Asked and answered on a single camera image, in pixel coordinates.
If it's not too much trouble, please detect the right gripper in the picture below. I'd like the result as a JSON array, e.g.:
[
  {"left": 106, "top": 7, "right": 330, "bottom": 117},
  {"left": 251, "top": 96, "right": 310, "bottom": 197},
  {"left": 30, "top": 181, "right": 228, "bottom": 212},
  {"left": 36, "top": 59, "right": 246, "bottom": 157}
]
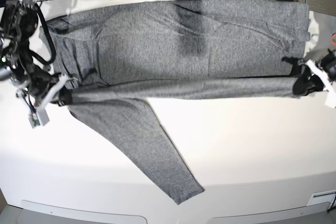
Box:
[{"left": 9, "top": 70, "right": 81, "bottom": 110}]

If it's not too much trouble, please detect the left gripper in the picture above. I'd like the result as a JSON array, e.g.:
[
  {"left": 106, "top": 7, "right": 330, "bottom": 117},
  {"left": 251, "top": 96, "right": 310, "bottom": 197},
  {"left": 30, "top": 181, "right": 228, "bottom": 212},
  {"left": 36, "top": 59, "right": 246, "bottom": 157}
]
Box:
[{"left": 282, "top": 50, "right": 335, "bottom": 95}]

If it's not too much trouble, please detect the grey long-sleeve T-shirt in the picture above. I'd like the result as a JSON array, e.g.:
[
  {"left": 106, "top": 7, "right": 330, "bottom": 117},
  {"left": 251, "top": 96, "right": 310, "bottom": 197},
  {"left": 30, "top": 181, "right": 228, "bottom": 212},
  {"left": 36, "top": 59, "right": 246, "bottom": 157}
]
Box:
[{"left": 47, "top": 0, "right": 310, "bottom": 204}]

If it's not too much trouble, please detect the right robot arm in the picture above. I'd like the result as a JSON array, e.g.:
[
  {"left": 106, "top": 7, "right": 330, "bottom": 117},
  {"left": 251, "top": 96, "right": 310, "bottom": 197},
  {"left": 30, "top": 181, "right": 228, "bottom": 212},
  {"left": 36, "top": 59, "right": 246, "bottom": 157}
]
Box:
[{"left": 1, "top": 0, "right": 80, "bottom": 113}]

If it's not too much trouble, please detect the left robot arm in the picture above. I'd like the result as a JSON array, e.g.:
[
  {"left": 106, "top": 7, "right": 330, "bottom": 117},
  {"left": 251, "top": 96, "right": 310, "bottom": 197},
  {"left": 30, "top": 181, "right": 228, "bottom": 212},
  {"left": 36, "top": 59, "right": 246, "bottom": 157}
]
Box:
[{"left": 277, "top": 33, "right": 335, "bottom": 98}]

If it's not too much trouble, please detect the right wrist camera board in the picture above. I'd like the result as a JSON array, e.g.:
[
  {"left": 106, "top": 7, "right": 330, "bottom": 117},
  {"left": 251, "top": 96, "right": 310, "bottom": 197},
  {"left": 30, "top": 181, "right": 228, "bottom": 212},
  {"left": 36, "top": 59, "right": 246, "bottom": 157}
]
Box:
[{"left": 28, "top": 108, "right": 49, "bottom": 129}]

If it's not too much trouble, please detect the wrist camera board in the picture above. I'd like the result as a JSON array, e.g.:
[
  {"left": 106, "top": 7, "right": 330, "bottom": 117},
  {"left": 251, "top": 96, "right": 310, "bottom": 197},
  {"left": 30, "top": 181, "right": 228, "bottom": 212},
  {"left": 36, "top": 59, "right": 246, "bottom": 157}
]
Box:
[
  {"left": 28, "top": 108, "right": 49, "bottom": 129},
  {"left": 324, "top": 91, "right": 336, "bottom": 109}
]

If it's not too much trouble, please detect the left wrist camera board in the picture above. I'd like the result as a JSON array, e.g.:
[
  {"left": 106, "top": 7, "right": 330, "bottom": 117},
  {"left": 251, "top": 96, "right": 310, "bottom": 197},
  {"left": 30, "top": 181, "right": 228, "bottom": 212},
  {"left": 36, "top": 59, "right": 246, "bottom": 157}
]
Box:
[{"left": 324, "top": 91, "right": 336, "bottom": 109}]

